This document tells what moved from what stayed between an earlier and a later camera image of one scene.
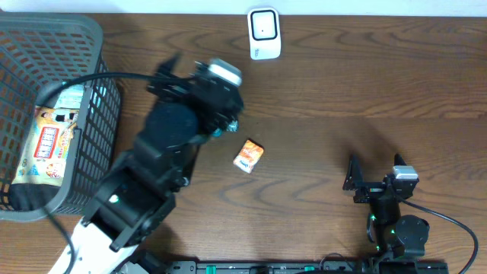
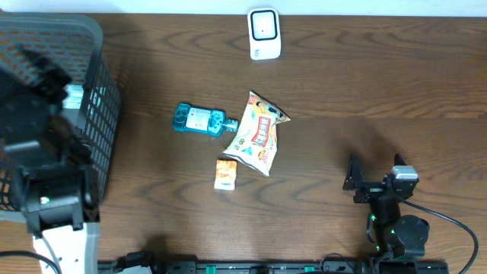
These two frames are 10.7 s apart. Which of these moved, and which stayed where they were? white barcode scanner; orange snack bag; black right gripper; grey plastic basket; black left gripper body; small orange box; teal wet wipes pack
Moved: black left gripper body; orange snack bag; small orange box
Stayed: black right gripper; grey plastic basket; white barcode scanner; teal wet wipes pack
